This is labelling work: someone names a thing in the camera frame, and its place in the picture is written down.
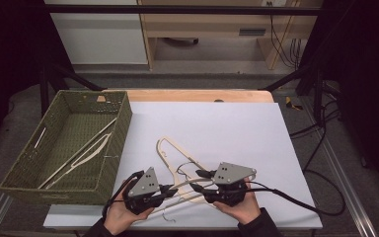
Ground light wooden desk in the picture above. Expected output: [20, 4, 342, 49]
[137, 0, 325, 71]

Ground black slanted frame strut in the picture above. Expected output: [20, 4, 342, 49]
[260, 64, 325, 123]
[38, 63, 106, 117]

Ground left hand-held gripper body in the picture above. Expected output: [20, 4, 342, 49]
[122, 167, 166, 215]

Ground hanging black cables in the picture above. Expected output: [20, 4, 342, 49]
[267, 1, 303, 70]

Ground wooden table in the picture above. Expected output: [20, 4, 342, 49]
[103, 88, 275, 104]

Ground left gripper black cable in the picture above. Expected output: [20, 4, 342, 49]
[102, 170, 145, 220]

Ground yellow and black tool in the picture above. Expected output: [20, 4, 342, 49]
[284, 96, 304, 112]

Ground dark curtain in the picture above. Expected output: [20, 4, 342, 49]
[0, 0, 75, 159]
[295, 0, 379, 198]

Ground beige clothes hanger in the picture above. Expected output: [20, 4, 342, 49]
[38, 117, 118, 191]
[159, 160, 219, 215]
[156, 135, 218, 225]

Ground green woven basket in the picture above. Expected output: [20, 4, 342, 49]
[0, 89, 133, 206]

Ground black floor cables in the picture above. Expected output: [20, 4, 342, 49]
[288, 80, 343, 172]

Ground white cabinet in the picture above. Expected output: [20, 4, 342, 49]
[43, 0, 149, 66]

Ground person's left hand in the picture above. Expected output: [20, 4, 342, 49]
[103, 180, 154, 236]

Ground white paper sheet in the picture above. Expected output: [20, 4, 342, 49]
[42, 101, 324, 230]

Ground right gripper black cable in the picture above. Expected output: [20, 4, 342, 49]
[243, 169, 347, 217]

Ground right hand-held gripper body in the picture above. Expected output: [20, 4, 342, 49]
[205, 161, 257, 207]

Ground black horizontal frame bar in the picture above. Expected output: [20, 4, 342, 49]
[43, 3, 324, 16]

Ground person's right hand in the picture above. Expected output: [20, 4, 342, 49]
[212, 182, 262, 225]

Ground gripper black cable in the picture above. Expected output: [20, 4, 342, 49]
[243, 169, 347, 217]
[102, 170, 145, 220]

